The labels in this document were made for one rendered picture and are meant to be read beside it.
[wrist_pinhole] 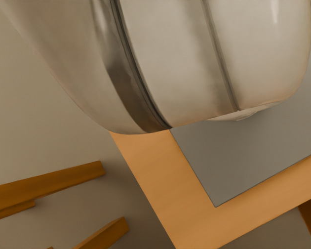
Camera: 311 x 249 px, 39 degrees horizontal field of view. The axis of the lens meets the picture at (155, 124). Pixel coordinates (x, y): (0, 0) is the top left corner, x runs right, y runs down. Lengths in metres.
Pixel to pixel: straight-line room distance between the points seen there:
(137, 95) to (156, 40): 0.02
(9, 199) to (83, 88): 0.79
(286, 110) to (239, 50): 0.32
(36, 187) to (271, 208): 0.65
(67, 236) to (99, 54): 1.40
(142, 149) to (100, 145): 0.93
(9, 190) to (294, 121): 0.64
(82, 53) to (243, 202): 0.39
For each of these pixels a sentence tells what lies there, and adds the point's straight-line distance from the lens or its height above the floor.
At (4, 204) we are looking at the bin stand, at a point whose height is 0.59.
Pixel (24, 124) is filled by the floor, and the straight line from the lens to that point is 1.57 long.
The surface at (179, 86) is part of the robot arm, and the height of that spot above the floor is 1.20.
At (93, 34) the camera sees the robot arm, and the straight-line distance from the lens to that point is 0.16.
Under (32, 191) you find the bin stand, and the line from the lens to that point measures 1.03.
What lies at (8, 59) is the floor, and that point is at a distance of 1.62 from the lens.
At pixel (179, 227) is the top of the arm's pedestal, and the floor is 0.85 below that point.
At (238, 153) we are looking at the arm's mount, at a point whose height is 0.88.
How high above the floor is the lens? 1.36
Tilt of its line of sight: 77 degrees down
